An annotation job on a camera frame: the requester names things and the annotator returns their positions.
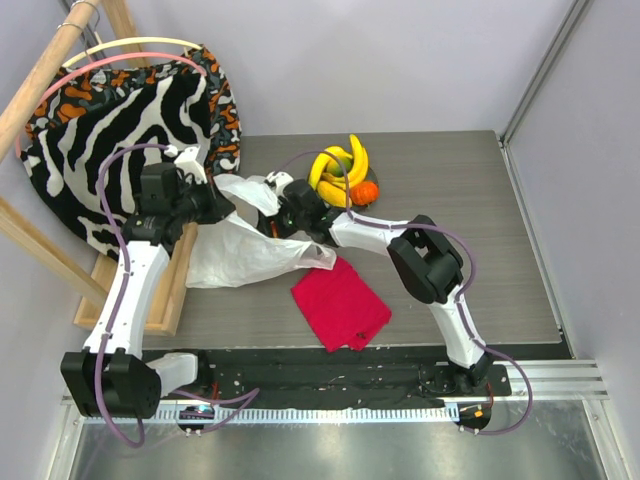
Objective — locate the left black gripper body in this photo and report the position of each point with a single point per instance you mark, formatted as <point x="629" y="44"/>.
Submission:
<point x="196" y="203"/>

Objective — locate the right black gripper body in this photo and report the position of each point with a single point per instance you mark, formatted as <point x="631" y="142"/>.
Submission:
<point x="270" y="225"/>

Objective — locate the small orange pumpkin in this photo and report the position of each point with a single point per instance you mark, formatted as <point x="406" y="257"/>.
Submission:
<point x="364" y="193"/>

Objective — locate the white lemon-print plastic bag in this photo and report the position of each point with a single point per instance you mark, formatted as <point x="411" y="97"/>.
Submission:
<point x="233" y="253"/>

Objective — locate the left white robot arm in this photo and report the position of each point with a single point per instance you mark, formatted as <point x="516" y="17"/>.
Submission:
<point x="108" y="376"/>

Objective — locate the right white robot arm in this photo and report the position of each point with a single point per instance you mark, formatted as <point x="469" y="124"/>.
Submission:
<point x="428" y="265"/>

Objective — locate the yellow banana left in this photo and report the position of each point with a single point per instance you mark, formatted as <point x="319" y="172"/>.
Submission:
<point x="321" y="161"/>

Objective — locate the yellow banana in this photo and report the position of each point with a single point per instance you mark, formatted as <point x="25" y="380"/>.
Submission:
<point x="360" y="165"/>
<point x="321" y="161"/>

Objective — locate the yellow banana right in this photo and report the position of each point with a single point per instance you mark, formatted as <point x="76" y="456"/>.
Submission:
<point x="360" y="165"/>

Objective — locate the dark round plate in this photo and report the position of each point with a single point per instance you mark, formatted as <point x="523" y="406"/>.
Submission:
<point x="371" y="175"/>

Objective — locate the red folded cloth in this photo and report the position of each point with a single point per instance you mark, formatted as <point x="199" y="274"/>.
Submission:
<point x="340" y="308"/>

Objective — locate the zebra pattern cloth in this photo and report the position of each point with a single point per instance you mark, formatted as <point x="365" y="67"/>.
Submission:
<point x="64" y="159"/>

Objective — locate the orange grey patterned cloth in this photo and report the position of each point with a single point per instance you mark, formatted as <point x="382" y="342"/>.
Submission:
<point x="220" y="110"/>

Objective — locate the cream hanger hoop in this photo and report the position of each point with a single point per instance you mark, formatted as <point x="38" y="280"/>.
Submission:
<point x="128" y="42"/>

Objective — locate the pink hanger hoop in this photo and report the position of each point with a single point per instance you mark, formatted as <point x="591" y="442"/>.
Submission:
<point x="104" y="65"/>

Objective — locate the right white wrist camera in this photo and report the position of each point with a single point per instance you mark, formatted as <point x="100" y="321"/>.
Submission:
<point x="277" y="181"/>

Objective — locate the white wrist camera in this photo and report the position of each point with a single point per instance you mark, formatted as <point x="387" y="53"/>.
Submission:
<point x="277" y="181"/>
<point x="190" y="160"/>

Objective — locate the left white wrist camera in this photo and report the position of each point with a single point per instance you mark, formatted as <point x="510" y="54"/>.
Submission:
<point x="190" y="160"/>

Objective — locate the wooden rack frame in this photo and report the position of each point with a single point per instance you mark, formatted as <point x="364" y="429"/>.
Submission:
<point x="94" y="285"/>

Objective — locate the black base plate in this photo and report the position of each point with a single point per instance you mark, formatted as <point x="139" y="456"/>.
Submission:
<point x="387" y="377"/>

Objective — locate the aluminium rail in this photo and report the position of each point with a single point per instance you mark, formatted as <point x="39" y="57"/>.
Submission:
<point x="537" y="381"/>

